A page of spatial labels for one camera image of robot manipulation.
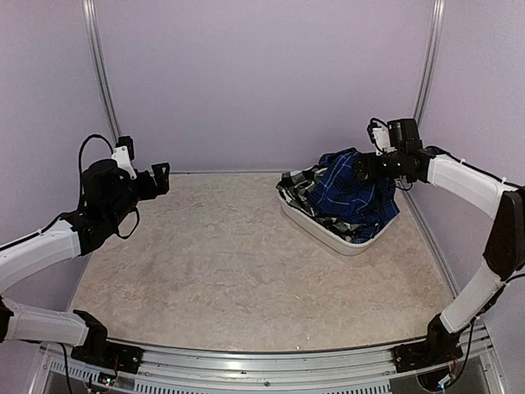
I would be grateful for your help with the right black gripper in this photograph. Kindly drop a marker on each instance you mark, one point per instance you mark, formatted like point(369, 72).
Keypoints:
point(372, 171)

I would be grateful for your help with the left aluminium frame post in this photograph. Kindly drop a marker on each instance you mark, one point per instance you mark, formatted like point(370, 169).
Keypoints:
point(96, 48)

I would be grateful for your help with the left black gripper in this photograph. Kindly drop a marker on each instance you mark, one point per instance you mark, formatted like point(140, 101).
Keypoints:
point(162, 185)

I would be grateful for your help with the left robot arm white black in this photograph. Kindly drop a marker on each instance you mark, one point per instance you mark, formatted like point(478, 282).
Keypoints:
point(110, 191)

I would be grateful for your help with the white plastic basin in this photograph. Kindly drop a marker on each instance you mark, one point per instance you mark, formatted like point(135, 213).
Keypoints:
point(327, 237)

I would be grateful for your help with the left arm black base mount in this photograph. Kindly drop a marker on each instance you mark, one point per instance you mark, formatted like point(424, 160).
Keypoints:
point(110, 355)

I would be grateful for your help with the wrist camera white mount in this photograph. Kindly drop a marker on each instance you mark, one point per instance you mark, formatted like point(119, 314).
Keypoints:
point(378, 133)
point(124, 154)

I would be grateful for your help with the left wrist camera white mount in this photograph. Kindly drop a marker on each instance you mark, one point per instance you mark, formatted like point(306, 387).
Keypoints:
point(124, 154)

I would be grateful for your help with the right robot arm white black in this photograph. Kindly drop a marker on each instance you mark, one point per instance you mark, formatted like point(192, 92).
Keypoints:
point(401, 155)

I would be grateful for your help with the grey black patterned shirt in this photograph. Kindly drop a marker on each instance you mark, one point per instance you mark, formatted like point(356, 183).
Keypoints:
point(293, 186)

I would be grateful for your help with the front aluminium rail base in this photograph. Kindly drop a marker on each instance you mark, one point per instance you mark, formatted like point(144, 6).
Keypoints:
point(164, 369)

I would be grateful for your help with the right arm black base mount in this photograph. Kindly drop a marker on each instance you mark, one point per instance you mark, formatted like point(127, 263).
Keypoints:
point(420, 355)

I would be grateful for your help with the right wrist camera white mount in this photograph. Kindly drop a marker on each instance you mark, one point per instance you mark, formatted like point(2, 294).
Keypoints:
point(378, 133)

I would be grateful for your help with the blue plaid long sleeve shirt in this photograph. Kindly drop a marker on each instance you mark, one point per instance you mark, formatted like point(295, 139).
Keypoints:
point(360, 209)

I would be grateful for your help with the right aluminium frame post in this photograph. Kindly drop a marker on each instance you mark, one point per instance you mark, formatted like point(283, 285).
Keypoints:
point(431, 54)

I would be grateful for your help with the aluminium frame post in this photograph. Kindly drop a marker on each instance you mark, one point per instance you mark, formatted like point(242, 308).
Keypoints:
point(96, 48)
point(431, 54)

